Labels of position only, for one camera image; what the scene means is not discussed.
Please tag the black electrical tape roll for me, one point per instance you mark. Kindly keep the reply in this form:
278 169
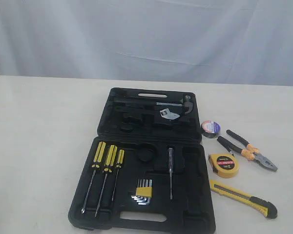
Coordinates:
210 129

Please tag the yellow tape measure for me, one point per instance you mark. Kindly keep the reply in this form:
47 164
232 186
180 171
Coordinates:
224 165

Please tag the yellow black utility knife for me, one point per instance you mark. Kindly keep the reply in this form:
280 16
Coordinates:
266 208

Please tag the black plastic tool case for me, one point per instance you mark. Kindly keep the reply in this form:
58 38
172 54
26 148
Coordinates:
146 157

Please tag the silver adjustable wrench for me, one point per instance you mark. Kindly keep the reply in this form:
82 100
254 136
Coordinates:
146 117

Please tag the small yellow black screwdriver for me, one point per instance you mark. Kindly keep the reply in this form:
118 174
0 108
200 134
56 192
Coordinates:
118 167

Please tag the middle yellow black screwdriver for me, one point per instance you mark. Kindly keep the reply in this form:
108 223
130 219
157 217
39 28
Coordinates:
107 169

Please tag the large yellow black screwdriver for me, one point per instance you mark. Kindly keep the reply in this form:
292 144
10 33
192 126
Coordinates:
95 166

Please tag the hex key set yellow holder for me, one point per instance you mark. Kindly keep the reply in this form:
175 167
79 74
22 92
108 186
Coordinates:
143 193

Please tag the black yellow combination pliers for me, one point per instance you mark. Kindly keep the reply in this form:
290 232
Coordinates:
249 152

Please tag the white backdrop cloth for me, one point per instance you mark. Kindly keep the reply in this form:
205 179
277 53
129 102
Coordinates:
210 41

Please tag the clear handle tester screwdriver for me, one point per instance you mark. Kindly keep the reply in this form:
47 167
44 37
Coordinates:
170 167

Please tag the claw hammer black handle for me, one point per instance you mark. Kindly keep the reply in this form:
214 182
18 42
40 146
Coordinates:
186 104

